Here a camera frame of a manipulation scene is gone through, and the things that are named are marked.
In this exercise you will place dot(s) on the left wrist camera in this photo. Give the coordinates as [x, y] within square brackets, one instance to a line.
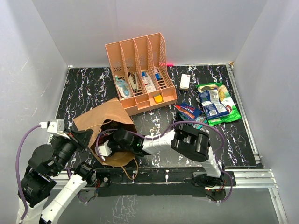
[55, 127]

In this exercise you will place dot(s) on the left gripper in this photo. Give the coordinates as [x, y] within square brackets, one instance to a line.
[82, 137]

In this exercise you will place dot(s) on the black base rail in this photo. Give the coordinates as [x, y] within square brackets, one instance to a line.
[175, 181]

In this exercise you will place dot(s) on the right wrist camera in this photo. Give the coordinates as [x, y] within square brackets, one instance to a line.
[104, 150]

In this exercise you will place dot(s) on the blue correction tape pack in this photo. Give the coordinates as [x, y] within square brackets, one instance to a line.
[123, 87]

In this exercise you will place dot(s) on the yellow sticky tape dispenser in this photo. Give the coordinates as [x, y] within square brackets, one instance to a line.
[158, 98]

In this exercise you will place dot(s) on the blue biscuit pack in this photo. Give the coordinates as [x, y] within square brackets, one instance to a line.
[188, 111]

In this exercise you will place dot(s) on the silver stapler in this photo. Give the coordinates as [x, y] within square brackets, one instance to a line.
[133, 79]

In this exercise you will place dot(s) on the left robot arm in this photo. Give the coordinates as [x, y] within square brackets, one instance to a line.
[47, 162]

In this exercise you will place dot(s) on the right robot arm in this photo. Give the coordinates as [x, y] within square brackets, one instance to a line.
[186, 140]

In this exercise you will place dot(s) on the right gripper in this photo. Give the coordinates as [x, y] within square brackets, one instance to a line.
[110, 144]

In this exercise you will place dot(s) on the pink desk organizer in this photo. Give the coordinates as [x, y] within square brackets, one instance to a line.
[145, 53]

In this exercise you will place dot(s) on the red green candy pack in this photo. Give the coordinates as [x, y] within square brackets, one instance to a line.
[201, 119]

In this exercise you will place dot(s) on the white ruler set pack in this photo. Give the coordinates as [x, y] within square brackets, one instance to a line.
[149, 84]

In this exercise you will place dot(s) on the blue snack pouch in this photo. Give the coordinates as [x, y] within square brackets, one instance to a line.
[212, 105]

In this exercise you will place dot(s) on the brown paper bag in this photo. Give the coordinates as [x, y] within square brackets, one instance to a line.
[108, 115]

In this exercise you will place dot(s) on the white small box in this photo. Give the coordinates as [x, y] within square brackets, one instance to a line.
[184, 82]

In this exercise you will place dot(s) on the green Chuba chips bag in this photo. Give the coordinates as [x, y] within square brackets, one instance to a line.
[226, 100]

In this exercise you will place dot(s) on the blue eraser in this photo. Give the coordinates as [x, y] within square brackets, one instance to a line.
[158, 76]

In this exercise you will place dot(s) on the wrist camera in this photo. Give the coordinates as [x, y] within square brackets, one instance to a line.
[55, 127]
[104, 150]

